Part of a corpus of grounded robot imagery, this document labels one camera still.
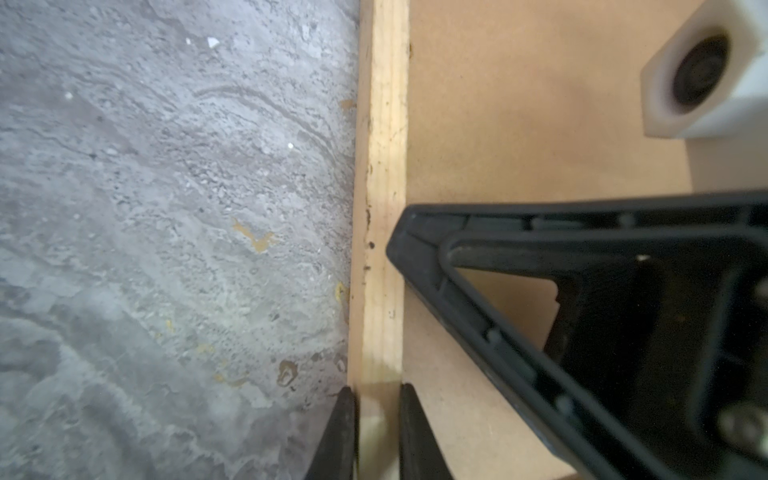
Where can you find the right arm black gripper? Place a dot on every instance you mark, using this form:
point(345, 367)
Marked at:
point(671, 348)

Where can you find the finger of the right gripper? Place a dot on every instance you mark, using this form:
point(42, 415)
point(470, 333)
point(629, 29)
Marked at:
point(478, 269)

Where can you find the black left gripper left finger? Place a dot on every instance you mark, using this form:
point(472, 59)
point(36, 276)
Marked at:
point(335, 456)

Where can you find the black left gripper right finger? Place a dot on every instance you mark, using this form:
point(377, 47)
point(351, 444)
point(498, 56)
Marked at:
point(419, 453)

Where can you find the light wooden picture frame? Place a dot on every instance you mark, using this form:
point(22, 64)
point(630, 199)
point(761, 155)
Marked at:
point(376, 308)

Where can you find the brown cardboard backing board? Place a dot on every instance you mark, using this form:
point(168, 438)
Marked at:
point(522, 102)

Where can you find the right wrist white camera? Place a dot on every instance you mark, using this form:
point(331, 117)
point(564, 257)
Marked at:
point(710, 78)

